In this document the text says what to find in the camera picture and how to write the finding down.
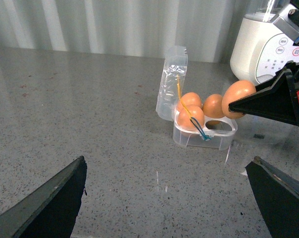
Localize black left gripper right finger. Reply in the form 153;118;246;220
246;156;299;238

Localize brown egg box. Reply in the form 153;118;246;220
202;94;225;119
176;92;202;112
177;105;204;131

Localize brown egg box rear left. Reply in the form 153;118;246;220
176;92;202;112

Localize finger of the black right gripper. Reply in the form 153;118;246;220
228;61;299;126

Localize brown egg box front left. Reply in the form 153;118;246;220
177;105;204;131

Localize clear plastic egg box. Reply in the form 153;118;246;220
156;46;238;150

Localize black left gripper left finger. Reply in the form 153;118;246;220
0;156;87;238

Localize yellow and blue rubber bands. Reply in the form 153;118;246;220
176;74;212;141

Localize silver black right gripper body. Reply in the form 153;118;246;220
272;0;299;46

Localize white Joyoung blender appliance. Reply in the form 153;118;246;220
230;0;299;85

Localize brown egg box rear right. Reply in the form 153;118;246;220
202;94;225;119

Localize brown egg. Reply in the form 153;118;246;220
221;80;256;119

